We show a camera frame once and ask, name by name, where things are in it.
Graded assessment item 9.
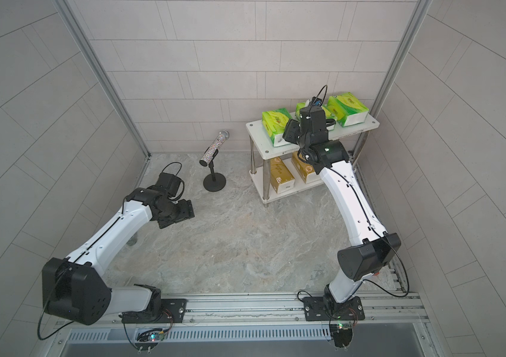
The green tissue pack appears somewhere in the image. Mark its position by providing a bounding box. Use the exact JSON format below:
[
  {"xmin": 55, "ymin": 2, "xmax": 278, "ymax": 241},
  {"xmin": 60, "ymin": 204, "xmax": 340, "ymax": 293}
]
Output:
[
  {"xmin": 327, "ymin": 92, "xmax": 369, "ymax": 127},
  {"xmin": 262, "ymin": 108, "xmax": 293, "ymax": 147},
  {"xmin": 296, "ymin": 101, "xmax": 337, "ymax": 131}
]

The gold tissue pack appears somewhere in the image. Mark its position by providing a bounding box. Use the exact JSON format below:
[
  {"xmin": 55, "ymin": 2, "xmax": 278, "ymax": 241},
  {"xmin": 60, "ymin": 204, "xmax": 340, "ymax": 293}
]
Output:
[
  {"xmin": 270, "ymin": 157, "xmax": 296, "ymax": 194},
  {"xmin": 292, "ymin": 152, "xmax": 320, "ymax": 184}
]

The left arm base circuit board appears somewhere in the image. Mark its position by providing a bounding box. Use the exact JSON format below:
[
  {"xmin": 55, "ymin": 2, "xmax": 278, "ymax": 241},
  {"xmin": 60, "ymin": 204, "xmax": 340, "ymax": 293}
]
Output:
[{"xmin": 135, "ymin": 328, "xmax": 168, "ymax": 354}]

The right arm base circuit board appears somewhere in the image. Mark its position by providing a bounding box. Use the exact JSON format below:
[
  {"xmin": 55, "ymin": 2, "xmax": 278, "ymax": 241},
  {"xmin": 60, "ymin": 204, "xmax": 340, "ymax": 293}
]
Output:
[{"xmin": 329, "ymin": 324, "xmax": 354, "ymax": 349}]

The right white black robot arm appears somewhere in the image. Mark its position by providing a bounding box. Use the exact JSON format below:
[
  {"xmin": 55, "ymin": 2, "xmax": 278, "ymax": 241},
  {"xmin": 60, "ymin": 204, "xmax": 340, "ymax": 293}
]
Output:
[{"xmin": 284, "ymin": 105, "xmax": 401, "ymax": 320}]

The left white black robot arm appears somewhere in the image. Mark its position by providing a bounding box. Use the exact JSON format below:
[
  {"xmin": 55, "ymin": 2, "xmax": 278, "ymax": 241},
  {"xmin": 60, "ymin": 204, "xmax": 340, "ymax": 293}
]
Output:
[{"xmin": 42, "ymin": 173, "xmax": 194, "ymax": 325}]

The white two-tier shelf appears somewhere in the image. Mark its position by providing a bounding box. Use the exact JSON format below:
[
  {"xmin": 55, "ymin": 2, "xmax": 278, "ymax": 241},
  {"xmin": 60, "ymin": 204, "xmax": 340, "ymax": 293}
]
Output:
[{"xmin": 246, "ymin": 115, "xmax": 380, "ymax": 208}]

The glitter microphone on black stand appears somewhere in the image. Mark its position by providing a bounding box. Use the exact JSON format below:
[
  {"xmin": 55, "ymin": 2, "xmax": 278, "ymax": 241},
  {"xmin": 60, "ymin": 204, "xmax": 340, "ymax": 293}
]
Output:
[{"xmin": 199, "ymin": 130, "xmax": 230, "ymax": 192}]

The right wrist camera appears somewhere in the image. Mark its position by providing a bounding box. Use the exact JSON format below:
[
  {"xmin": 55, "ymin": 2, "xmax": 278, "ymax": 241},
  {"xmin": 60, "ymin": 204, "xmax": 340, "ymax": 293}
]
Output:
[{"xmin": 309, "ymin": 97, "xmax": 323, "ymax": 107}]

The aluminium mounting rail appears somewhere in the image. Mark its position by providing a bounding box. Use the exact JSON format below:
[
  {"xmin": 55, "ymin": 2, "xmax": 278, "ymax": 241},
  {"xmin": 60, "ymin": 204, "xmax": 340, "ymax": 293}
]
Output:
[{"xmin": 54, "ymin": 292, "xmax": 430, "ymax": 331}]

